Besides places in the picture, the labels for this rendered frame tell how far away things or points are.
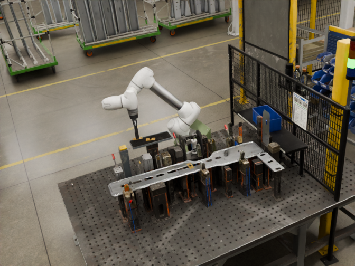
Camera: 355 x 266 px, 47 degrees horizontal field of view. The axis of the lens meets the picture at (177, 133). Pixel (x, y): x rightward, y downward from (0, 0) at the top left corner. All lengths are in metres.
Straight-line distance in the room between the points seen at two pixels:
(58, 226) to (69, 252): 0.45
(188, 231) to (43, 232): 1.98
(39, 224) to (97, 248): 1.67
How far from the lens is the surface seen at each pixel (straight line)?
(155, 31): 10.29
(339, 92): 3.27
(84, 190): 3.97
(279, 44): 5.66
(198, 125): 4.20
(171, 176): 3.40
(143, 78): 3.87
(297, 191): 3.70
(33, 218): 5.03
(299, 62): 5.69
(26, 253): 4.62
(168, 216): 3.44
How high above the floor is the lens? 2.96
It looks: 29 degrees down
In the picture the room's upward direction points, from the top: 6 degrees counter-clockwise
